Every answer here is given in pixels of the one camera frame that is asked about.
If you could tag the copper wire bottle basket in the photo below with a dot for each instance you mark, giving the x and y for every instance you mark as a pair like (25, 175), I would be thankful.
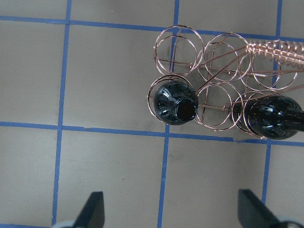
(226, 70)

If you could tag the left dark wine bottle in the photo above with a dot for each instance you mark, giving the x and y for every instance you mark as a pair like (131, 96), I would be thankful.
(175, 103)

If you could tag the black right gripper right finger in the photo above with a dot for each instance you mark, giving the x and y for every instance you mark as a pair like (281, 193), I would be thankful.
(252, 213)

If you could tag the dark wine bottle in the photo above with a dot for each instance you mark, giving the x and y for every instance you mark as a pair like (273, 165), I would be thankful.
(175, 103)
(275, 117)

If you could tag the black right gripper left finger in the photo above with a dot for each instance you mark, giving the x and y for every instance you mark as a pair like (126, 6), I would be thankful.
(92, 214)

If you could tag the right dark wine bottle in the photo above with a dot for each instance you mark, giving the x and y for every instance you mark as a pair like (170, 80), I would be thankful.
(275, 117)

